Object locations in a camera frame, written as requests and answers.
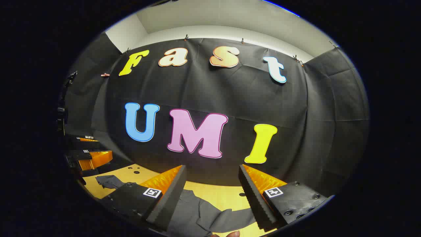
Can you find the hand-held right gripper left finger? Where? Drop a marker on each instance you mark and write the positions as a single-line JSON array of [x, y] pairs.
[[171, 204]]

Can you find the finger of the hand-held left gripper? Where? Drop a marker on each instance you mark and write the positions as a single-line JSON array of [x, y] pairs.
[[84, 142], [95, 159]]

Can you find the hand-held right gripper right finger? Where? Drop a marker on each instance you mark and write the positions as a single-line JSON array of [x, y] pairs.
[[253, 200]]

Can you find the dark grey polo shirt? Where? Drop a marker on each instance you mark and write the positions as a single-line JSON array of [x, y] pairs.
[[197, 214]]

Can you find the black backdrop cloth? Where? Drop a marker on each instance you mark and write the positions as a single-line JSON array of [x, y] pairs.
[[230, 92]]

